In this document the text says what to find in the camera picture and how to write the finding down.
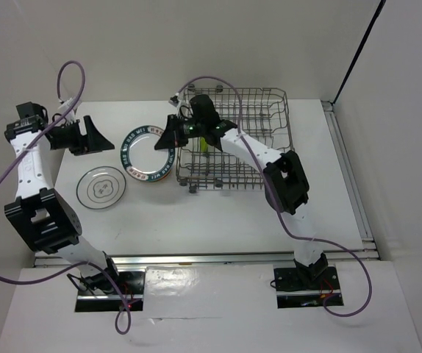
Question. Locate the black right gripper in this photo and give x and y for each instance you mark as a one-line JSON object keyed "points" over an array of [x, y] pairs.
{"points": [[172, 137]]}

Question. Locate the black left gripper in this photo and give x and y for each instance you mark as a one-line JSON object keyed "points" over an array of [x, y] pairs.
{"points": [[95, 142]]}

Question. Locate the green patterned white plate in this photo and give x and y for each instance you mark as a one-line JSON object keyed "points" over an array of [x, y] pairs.
{"points": [[139, 158]]}

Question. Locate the orange plate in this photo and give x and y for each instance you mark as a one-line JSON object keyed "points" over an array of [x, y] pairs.
{"points": [[161, 178]]}

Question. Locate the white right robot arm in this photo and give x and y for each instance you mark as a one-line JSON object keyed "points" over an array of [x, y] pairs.
{"points": [[285, 183]]}

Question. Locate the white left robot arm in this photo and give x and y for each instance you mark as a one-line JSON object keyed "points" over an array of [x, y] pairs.
{"points": [[39, 214]]}

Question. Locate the lime green plate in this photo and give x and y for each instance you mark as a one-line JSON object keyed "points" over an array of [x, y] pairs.
{"points": [[204, 145]]}

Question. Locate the black corner pole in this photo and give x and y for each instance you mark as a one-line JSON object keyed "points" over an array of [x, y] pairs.
{"points": [[379, 8]]}

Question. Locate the grey wire dish rack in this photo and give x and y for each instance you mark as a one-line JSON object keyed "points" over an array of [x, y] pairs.
{"points": [[266, 117]]}

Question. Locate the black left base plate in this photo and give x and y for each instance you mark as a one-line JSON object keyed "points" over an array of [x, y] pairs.
{"points": [[131, 284]]}

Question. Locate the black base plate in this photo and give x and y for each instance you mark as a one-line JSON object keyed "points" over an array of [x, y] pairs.
{"points": [[131, 284], [291, 292]]}

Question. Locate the aluminium right side rail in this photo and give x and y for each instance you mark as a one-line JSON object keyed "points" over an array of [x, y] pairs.
{"points": [[369, 247]]}

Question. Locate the aluminium rail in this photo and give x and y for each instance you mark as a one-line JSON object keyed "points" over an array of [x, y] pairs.
{"points": [[369, 247], [195, 259]]}

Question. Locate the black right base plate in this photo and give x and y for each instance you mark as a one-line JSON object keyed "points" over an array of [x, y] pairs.
{"points": [[291, 292]]}

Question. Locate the aluminium front rail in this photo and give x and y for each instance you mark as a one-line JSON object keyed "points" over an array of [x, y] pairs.
{"points": [[195, 259]]}

